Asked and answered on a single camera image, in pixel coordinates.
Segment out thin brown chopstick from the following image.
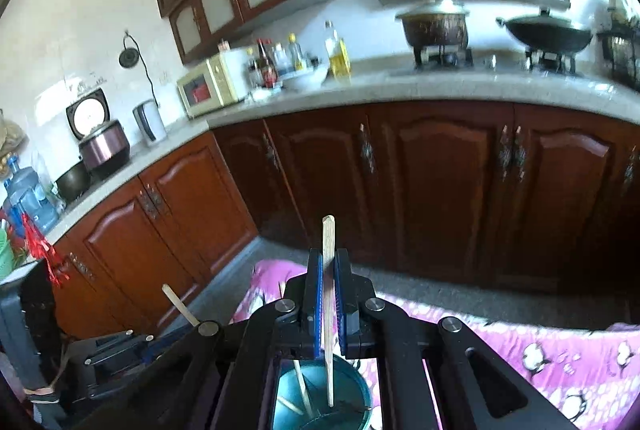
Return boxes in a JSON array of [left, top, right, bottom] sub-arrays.
[[321, 216, 335, 408]]

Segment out white bowl teal rim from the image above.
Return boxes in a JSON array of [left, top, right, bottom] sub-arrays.
[[272, 355, 373, 430]]

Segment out black pot on counter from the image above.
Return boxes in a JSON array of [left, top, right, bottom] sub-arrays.
[[55, 160, 91, 204]]

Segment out blue water jug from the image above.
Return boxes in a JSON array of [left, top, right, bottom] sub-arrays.
[[6, 155, 58, 235]]

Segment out dark wooden base cabinets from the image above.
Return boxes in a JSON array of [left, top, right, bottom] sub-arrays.
[[54, 101, 639, 338]]

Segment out rice cooker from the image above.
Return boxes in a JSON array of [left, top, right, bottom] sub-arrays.
[[65, 88, 130, 181]]

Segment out white mixing bowl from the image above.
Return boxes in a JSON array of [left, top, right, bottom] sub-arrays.
[[281, 64, 329, 92]]

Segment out white electric kettle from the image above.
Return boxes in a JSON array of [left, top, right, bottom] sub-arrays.
[[132, 100, 167, 146]]

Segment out pink penguin tablecloth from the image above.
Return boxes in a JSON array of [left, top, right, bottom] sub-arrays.
[[229, 259, 640, 430]]

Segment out cream microwave oven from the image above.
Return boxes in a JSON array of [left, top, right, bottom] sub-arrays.
[[177, 49, 250, 119]]

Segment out dark sauce bottle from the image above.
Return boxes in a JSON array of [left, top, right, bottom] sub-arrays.
[[256, 39, 279, 89]]

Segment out yellow oil bottle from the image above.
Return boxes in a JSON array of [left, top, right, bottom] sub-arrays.
[[324, 20, 352, 78]]

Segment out brown clay pot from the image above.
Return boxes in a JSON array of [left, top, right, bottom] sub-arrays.
[[395, 0, 469, 49]]

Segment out grey stone countertop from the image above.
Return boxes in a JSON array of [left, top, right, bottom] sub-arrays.
[[46, 56, 639, 244]]

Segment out black wok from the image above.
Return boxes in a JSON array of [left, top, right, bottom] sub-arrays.
[[496, 8, 593, 55]]

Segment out dish drying rack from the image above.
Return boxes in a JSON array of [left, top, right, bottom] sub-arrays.
[[597, 0, 639, 91]]

